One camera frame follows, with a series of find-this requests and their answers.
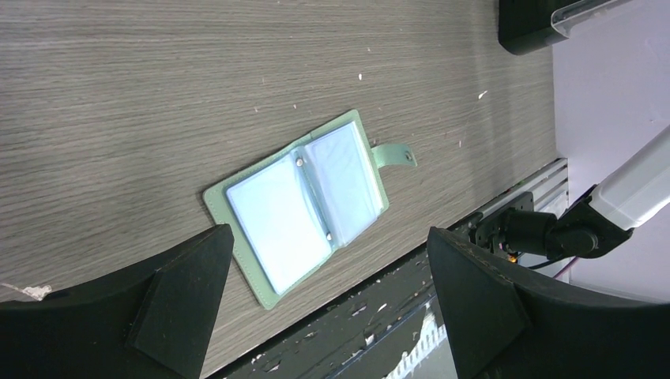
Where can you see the black metronome clear cover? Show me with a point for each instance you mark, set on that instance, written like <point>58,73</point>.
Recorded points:
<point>525,26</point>

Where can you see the green card holder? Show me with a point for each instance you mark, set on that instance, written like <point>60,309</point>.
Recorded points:
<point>290,212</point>

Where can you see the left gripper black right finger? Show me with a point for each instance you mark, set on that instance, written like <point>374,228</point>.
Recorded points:
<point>506,321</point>

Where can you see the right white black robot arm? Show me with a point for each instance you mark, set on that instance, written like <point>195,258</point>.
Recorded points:
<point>601,219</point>

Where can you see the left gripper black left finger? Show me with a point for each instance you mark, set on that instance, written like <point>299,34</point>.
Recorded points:
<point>152,319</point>

